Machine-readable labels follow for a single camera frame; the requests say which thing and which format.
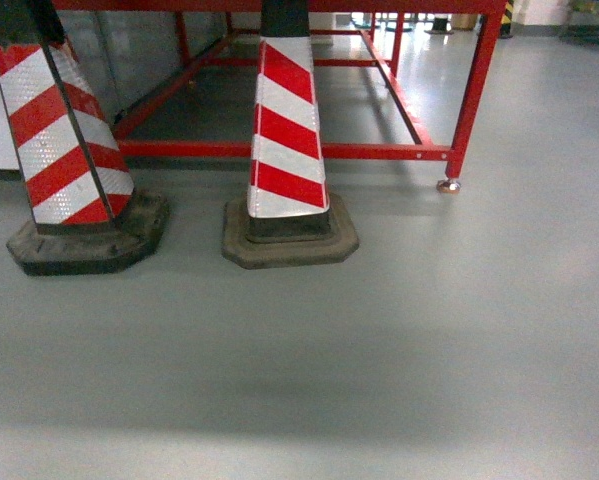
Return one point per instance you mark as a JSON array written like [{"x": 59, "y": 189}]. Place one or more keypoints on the right red white traffic cone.
[{"x": 288, "y": 217}]

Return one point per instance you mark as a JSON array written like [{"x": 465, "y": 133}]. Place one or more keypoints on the red white traffic cone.
[
  {"x": 288, "y": 217},
  {"x": 87, "y": 216}
]

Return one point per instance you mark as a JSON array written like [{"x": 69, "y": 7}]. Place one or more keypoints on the left red white traffic cone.
[{"x": 87, "y": 216}]

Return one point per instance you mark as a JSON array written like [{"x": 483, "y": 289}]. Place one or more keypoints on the red metal frame table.
[{"x": 421, "y": 147}]

